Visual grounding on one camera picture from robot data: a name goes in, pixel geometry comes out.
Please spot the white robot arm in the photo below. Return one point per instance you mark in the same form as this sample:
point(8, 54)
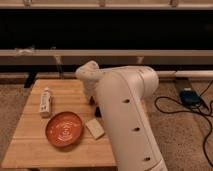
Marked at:
point(119, 92)

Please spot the white sponge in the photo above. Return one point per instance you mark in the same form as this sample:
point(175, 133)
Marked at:
point(95, 128)

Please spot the orange bowl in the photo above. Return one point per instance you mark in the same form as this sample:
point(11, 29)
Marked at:
point(64, 129)

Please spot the white bottle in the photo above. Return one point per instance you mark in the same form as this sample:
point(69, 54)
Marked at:
point(45, 103)

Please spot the blue power adapter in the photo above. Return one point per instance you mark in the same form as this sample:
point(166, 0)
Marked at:
point(189, 97)

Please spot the white rail beam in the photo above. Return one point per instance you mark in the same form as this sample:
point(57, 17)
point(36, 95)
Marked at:
point(107, 53)

